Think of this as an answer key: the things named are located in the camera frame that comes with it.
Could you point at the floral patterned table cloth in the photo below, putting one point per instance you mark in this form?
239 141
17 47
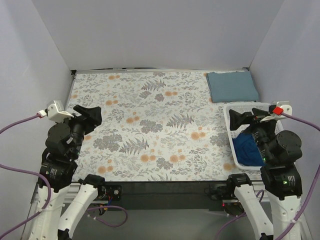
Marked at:
156 126

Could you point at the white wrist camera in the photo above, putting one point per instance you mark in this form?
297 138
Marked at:
276 111
55 112

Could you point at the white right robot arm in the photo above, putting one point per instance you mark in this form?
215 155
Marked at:
283 186

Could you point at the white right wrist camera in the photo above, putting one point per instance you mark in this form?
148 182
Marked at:
276 111

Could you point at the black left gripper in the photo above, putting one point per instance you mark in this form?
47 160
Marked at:
83 120

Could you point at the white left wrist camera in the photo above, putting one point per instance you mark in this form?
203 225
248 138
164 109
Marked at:
55 112

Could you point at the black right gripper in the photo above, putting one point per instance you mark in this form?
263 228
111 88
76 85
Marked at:
250 122

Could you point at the white plastic laundry basket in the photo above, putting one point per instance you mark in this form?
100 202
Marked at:
241 108

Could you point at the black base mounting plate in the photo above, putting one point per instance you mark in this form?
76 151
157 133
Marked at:
167 195

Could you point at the dark blue t shirt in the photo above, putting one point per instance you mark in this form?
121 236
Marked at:
246 151

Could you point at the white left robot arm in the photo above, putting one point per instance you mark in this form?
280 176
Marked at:
58 173

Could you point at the light blue t shirt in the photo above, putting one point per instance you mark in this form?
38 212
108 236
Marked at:
229 87

